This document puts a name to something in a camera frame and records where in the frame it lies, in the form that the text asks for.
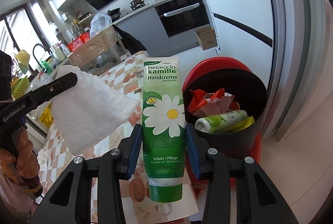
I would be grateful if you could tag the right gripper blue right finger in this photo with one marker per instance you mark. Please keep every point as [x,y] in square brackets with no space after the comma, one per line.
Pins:
[257,198]

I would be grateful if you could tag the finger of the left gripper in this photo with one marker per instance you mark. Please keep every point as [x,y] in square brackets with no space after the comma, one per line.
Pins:
[35,98]

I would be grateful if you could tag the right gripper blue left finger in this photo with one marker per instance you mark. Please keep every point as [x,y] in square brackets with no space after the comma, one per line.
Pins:
[69,198]

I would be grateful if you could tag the white cloth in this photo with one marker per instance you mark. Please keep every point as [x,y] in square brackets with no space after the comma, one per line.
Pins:
[89,111]

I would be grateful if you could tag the green hand cream tube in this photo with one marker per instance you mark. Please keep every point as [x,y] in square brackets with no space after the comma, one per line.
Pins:
[163,129]

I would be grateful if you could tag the yellow foam fruit net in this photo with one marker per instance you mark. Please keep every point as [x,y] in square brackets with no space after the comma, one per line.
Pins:
[248,122]

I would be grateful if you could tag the light green lotion bottle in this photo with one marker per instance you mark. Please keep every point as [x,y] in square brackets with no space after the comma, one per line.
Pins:
[221,123]

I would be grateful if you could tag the red plastic bag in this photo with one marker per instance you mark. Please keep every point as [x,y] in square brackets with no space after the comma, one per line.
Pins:
[204,104]

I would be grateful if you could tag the black kitchen faucet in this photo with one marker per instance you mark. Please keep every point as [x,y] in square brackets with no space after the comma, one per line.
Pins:
[42,55]

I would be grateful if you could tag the black trash bin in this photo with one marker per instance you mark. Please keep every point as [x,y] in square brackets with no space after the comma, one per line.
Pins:
[229,114]

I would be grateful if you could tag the person's left hand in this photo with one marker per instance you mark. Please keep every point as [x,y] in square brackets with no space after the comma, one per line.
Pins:
[26,164]

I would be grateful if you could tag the gold foil bag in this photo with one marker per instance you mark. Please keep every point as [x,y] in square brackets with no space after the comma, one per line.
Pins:
[46,117]

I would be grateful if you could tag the clear plastic bag by window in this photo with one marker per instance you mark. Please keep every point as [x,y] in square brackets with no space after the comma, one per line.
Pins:
[41,79]

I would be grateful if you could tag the red plastic stool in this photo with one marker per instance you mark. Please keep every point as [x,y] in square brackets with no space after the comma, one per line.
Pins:
[221,122]

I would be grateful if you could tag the red plastic basket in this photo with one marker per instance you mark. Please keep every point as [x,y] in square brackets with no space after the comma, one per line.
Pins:
[78,42]

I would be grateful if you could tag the clear plastic bag on counter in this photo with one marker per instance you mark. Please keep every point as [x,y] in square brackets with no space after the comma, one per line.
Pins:
[99,22]

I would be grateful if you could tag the cardboard box on floor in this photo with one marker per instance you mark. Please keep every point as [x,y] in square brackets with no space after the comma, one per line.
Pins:
[206,38]

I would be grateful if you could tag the black cooking pot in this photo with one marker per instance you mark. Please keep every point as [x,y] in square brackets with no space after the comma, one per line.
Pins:
[136,4]

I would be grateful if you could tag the black built-in oven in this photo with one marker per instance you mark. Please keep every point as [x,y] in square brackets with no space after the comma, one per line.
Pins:
[179,16]

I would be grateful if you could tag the white refrigerator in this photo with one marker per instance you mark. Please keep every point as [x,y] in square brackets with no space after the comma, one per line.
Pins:
[245,30]

